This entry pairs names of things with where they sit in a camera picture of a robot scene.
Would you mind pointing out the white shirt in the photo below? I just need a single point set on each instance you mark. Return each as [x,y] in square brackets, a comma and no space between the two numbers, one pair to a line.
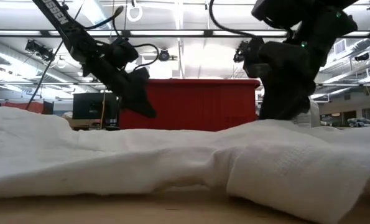
[172,161]

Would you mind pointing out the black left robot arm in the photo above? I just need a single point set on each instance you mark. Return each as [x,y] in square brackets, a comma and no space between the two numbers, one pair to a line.
[66,28]

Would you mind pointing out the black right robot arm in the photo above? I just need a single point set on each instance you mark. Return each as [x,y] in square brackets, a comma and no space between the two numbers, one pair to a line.
[321,28]

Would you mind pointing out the red plastic laundry bin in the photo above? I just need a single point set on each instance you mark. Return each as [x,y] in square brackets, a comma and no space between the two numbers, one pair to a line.
[197,105]

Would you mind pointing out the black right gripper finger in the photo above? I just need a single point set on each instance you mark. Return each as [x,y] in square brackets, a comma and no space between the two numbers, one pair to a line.
[296,105]
[270,105]

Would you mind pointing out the black monitor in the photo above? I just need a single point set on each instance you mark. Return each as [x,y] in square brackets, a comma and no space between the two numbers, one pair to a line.
[91,105]

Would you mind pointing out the black ceiling camera rig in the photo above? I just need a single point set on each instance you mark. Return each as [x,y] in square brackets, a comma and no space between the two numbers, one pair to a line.
[38,49]

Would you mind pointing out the black ceiling fixture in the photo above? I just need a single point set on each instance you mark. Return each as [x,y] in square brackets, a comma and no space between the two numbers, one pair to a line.
[362,57]

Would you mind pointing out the black overhead camera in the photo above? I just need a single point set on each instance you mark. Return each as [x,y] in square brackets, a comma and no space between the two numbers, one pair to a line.
[238,56]

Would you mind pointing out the round black ceiling lamp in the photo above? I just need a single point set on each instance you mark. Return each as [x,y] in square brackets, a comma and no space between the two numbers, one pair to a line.
[163,55]

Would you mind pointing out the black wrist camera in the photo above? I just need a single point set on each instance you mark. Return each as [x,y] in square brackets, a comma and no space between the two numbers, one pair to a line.
[253,59]
[122,51]

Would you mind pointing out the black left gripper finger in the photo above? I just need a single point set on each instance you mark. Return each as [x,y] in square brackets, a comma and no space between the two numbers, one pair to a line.
[140,74]
[138,102]

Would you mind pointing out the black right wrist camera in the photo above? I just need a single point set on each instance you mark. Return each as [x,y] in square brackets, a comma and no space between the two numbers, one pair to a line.
[253,59]

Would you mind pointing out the black overhead crossbar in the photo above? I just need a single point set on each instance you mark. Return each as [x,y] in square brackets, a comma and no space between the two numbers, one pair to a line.
[172,32]

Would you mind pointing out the pale blue machine part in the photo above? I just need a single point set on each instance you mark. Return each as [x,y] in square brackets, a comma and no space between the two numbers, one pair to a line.
[362,121]

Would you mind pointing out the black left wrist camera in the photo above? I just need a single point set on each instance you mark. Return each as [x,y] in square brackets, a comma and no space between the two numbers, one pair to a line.
[122,51]

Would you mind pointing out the clear spray bottle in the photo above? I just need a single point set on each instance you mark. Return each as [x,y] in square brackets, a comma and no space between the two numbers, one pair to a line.
[303,119]

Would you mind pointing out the red cloth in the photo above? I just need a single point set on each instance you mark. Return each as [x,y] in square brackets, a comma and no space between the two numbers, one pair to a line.
[23,106]

